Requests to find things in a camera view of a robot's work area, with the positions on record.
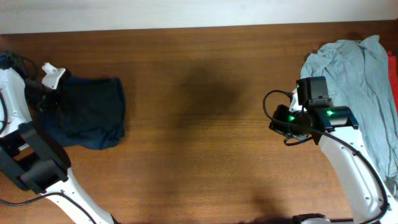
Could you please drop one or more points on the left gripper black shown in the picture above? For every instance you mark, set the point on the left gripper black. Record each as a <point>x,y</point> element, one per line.
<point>55,106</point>

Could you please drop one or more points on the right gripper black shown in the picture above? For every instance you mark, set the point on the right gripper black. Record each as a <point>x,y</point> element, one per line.
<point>301,137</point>

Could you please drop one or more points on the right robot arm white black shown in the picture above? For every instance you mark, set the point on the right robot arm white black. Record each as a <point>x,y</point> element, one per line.
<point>311,116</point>

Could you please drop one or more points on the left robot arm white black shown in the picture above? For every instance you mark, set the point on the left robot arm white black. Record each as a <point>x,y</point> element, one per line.
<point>30,158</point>

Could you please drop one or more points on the folded navy blue garment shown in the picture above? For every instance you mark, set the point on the folded navy blue garment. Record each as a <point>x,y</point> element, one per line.
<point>90,113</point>

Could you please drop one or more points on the grey t-shirt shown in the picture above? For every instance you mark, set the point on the grey t-shirt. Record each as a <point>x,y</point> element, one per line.
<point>356,73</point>

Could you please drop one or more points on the red garment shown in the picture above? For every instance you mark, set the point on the red garment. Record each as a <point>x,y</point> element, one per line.
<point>392,72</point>

